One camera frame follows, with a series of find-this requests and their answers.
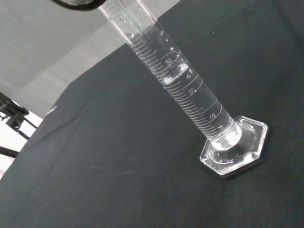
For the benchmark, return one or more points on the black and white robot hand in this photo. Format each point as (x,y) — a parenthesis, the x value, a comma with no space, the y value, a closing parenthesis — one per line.
(78,4)

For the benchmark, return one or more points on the grey cloth clip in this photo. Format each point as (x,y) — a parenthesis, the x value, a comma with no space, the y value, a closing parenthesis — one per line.
(51,111)

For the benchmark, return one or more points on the black tripod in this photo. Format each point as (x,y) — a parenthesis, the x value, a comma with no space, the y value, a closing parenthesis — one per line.
(14,111)

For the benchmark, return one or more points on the black bench cloth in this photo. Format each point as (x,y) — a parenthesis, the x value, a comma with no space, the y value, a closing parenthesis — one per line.
(118,166)

